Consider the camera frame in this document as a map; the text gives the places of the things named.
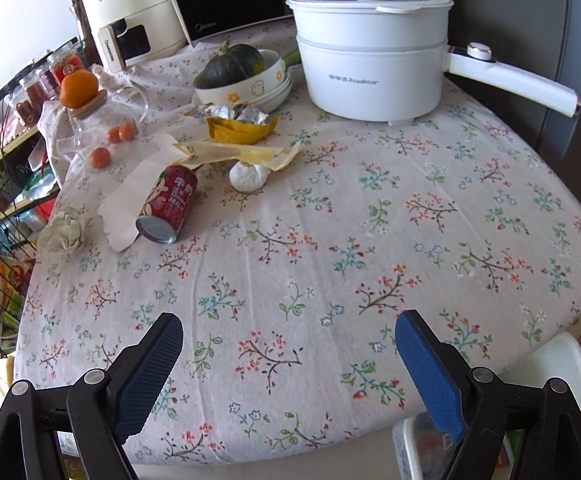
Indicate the yellow foil snack wrapper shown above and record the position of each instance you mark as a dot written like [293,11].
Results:
[234,124]

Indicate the small tangerine front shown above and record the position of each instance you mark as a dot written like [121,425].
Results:
[100,158]

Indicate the beige paper ball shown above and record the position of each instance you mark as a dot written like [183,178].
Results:
[65,232]

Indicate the floral tablecloth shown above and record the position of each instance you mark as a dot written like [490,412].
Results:
[289,296]

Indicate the cream air fryer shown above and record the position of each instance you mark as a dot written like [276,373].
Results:
[128,32]

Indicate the small tangerine right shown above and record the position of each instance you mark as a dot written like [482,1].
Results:
[127,131]

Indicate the dried branches in vase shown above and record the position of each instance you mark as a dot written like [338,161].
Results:
[73,0]

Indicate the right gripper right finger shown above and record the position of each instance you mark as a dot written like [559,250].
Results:
[476,409]

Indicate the pale yellow plastic wrapper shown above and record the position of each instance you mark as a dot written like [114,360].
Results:
[209,152]

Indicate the white ceramic plates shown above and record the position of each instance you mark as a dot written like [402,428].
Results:
[268,105]

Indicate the small tangerine middle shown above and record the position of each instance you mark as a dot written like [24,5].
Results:
[113,136]

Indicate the grey refrigerator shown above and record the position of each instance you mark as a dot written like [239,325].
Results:
[544,37]

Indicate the red milk can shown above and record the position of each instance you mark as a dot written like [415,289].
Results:
[167,206]

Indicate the dark green pumpkin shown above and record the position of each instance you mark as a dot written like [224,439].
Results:
[232,63]

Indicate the small tangerine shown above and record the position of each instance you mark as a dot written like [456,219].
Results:
[113,136]
[100,158]
[127,131]

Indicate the white ceramic bowl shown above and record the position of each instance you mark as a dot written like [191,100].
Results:
[251,89]

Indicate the glass jar with wooden lid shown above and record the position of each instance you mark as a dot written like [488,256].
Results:
[90,123]

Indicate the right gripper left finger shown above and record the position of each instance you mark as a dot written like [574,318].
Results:
[101,410]

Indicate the white tissue ball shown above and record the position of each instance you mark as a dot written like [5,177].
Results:
[247,178]

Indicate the large orange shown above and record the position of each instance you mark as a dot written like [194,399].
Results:
[78,88]

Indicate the white electric cooking pot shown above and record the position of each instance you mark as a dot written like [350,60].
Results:
[385,60]

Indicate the torn white paper sheet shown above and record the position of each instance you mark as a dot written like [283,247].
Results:
[123,206]

